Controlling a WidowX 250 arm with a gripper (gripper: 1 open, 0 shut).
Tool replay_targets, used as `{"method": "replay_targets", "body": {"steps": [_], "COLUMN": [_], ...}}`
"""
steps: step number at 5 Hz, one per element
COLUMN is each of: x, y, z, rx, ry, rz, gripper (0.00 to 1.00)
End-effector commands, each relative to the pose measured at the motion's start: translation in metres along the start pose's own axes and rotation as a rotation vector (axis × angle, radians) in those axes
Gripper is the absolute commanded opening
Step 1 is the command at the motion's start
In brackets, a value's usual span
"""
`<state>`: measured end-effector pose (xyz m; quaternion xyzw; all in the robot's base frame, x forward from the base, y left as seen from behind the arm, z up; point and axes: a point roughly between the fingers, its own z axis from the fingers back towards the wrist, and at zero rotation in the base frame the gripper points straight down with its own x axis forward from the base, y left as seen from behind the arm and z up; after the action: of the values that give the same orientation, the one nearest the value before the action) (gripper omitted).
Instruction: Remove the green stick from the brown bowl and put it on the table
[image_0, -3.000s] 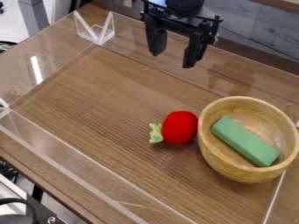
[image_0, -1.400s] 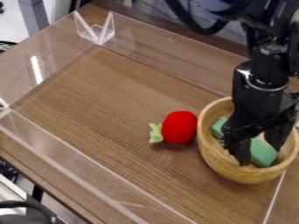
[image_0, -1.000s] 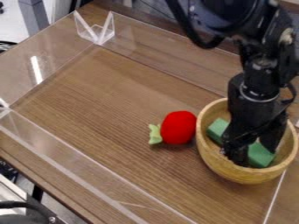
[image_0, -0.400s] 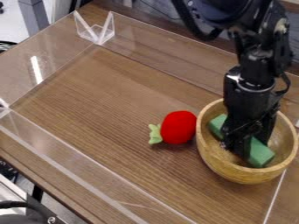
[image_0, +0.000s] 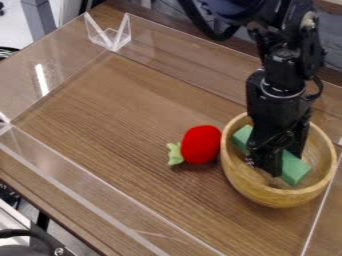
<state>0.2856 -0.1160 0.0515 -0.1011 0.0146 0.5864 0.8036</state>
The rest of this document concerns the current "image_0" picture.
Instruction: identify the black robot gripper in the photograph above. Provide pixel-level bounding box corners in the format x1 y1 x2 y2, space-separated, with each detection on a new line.
244 69 312 178

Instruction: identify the green foam block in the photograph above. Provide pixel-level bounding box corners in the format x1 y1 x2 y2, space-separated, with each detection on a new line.
231 125 311 186

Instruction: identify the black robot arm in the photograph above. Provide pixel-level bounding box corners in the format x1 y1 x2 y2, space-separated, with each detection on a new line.
177 0 324 177

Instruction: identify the brown wooden bowl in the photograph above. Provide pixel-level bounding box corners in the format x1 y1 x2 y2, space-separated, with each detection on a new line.
220 112 336 208

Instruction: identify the red plush strawberry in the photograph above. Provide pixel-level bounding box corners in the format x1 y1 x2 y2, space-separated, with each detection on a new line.
167 125 221 166

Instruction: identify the clear acrylic corner bracket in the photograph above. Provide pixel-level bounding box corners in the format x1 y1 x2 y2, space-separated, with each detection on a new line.
84 12 131 52

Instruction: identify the clear acrylic tray wall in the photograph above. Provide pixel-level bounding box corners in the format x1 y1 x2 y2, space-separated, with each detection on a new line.
0 6 342 256

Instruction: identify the black cable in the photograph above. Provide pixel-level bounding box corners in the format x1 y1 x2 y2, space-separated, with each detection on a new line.
0 228 48 256

